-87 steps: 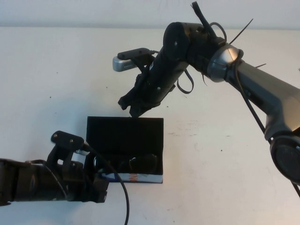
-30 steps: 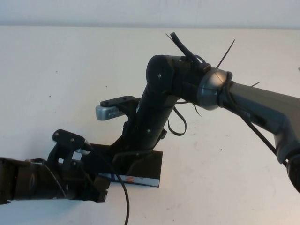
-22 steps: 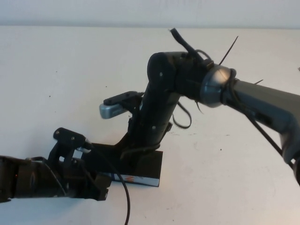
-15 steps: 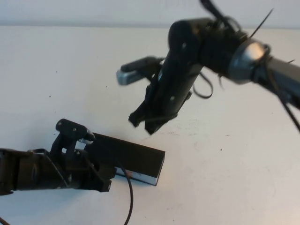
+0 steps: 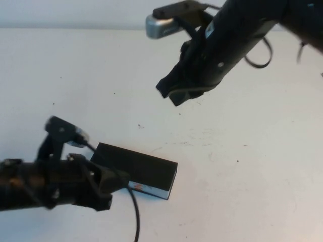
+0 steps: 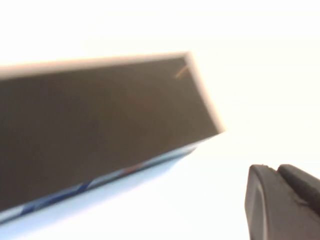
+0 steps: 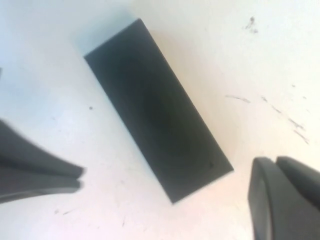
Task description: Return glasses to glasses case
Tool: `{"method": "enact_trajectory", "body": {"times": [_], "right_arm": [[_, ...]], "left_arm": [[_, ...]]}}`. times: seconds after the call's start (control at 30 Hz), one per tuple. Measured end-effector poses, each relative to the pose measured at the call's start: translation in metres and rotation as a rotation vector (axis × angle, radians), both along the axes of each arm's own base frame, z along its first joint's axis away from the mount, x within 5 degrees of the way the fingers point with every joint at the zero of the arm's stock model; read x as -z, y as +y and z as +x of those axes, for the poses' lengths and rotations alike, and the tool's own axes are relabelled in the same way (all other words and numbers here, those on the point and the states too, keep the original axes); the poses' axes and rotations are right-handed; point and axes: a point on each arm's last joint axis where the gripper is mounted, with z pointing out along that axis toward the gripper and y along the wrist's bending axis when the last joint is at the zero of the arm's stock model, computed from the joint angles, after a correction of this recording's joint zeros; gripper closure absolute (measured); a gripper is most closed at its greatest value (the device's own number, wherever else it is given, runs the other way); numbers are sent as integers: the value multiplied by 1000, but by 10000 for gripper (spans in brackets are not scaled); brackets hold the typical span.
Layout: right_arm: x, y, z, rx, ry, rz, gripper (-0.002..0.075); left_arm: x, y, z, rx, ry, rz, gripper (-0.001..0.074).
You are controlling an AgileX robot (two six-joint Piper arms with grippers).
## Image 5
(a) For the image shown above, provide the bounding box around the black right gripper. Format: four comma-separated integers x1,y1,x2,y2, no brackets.
155,35,229,107

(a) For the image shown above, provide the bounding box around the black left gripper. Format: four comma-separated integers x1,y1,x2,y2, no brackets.
46,153,131,212

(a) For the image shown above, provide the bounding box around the black printed glasses case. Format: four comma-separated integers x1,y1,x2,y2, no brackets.
90,142,178,201

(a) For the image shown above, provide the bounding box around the black zip tie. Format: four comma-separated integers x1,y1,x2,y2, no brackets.
297,42,307,63

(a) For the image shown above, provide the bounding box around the black camera cable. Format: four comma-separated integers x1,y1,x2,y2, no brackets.
82,140,141,242

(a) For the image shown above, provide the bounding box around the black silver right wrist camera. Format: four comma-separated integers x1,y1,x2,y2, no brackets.
145,2,183,40

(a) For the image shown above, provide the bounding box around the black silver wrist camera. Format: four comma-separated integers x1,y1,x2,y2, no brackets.
44,115,91,149
145,2,183,40

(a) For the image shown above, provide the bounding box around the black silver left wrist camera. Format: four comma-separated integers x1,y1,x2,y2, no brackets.
44,115,91,149

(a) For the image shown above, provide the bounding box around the black left camera mount bracket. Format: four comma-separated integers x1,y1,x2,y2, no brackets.
37,131,68,166

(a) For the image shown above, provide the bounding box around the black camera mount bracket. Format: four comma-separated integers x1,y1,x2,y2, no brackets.
174,0,214,35
37,131,68,166

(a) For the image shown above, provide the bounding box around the black right camera mount bracket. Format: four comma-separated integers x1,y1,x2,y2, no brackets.
174,0,214,35

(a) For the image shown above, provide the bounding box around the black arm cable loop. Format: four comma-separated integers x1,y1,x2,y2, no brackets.
244,36,274,69

